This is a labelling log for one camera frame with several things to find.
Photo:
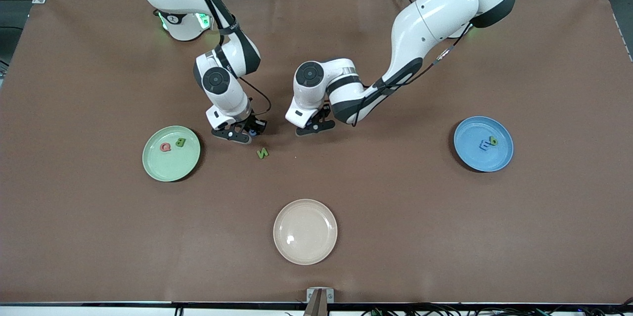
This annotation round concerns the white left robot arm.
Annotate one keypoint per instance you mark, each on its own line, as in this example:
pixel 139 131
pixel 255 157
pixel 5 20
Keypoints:
pixel 435 9

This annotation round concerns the green round plate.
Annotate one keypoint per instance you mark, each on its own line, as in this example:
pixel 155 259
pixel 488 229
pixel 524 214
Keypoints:
pixel 170 167

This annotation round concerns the brown table cover sheet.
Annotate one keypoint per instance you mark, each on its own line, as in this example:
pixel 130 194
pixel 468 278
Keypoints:
pixel 395 207

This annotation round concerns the pink wooden letter Q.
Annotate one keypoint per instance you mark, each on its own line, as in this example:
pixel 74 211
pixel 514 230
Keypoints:
pixel 165 147

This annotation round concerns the beige round plate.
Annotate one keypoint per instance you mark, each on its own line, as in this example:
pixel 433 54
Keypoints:
pixel 305 232

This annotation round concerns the blue round plate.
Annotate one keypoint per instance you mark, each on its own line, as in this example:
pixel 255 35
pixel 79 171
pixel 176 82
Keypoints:
pixel 482 160

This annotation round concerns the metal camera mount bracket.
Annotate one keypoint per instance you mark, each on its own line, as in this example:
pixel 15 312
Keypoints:
pixel 319 306

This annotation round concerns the blue wooden lowercase letter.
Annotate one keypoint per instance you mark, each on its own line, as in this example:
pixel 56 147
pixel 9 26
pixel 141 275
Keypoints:
pixel 485 145

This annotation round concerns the green wooden letter B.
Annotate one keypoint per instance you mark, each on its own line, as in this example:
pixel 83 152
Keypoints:
pixel 181 143

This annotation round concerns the green wooden letter N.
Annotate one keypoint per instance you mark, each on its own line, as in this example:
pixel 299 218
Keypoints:
pixel 262 154

